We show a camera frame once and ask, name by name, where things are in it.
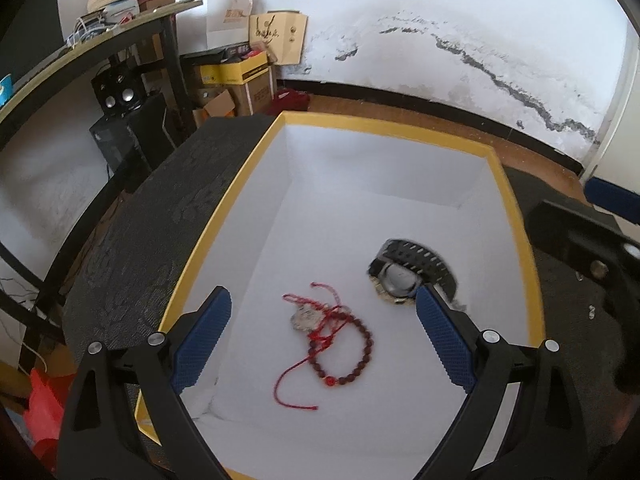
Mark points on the white paper bag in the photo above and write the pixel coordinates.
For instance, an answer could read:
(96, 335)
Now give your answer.
(225, 30)

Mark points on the yellow and black box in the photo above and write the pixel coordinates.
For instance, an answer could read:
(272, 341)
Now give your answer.
(250, 72)

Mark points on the dark panel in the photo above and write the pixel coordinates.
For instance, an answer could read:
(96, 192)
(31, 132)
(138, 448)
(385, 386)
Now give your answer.
(30, 35)

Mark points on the yellow box with white inside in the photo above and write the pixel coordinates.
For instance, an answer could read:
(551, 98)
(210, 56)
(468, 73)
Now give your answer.
(375, 170)

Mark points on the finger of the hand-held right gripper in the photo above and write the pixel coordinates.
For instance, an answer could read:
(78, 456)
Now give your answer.
(570, 232)
(615, 197)

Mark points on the black computer tower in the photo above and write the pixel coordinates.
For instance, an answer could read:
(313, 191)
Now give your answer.
(130, 135)

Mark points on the tan paper bag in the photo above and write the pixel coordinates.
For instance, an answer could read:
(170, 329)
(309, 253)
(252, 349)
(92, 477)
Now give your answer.
(285, 40)

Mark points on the brown cardboard box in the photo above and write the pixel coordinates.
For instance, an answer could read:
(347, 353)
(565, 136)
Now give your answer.
(252, 97)

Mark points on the red bag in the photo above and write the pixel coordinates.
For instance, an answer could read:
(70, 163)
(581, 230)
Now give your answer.
(45, 410)

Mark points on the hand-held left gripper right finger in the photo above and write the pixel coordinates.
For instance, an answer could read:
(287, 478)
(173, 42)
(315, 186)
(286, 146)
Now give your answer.
(442, 340)

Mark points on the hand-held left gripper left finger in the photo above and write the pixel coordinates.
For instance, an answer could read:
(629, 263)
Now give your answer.
(200, 345)

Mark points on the black speaker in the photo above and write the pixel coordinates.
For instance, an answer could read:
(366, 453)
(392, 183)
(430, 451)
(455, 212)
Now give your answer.
(120, 92)

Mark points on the white door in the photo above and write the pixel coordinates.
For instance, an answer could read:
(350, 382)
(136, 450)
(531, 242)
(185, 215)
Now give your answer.
(622, 125)

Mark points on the black desk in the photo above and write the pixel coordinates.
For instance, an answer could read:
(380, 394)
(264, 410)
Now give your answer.
(100, 55)

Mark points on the black wristwatch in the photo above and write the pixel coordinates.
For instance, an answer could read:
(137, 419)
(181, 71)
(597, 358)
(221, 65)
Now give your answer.
(400, 277)

